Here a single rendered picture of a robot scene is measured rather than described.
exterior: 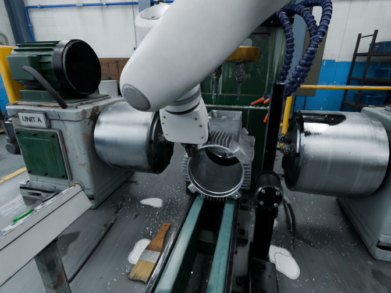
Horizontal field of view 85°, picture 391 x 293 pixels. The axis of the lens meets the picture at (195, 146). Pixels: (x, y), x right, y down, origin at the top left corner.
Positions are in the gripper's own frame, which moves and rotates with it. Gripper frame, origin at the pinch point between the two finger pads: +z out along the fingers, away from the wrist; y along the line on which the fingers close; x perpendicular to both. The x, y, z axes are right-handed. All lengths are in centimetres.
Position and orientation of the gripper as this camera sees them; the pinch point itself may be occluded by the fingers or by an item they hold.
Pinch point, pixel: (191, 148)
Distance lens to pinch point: 55.0
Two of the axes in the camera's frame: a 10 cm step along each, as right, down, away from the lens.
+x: 2.1, -7.7, 6.0
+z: 1.2, 6.3, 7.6
